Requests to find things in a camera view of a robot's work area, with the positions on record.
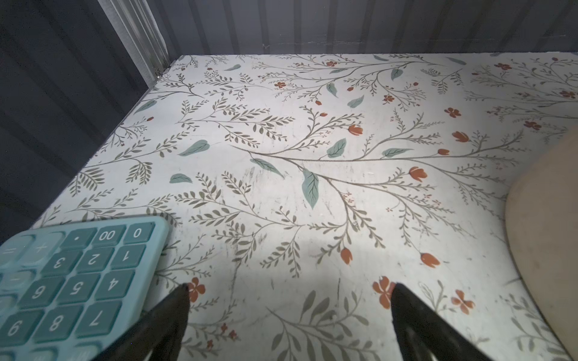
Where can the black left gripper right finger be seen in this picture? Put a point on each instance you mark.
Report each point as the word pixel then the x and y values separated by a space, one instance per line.
pixel 423 335

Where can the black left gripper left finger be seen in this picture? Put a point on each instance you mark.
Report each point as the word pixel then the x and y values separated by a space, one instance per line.
pixel 156 336

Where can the teal desk calculator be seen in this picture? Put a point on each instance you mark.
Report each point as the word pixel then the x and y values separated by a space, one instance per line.
pixel 70 291

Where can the cream ribbed waste bin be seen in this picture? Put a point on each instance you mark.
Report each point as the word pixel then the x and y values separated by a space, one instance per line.
pixel 541 224

